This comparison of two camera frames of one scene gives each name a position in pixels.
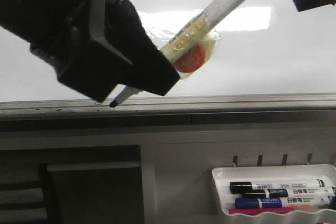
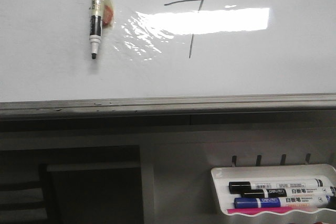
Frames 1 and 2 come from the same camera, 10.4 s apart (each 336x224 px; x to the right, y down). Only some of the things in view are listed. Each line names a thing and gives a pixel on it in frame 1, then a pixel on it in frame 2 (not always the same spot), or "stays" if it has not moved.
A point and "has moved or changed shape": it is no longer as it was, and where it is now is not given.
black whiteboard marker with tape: (192, 50) has moved or changed shape
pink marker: (270, 210) stays
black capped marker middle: (286, 193) stays
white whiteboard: (266, 46) stays
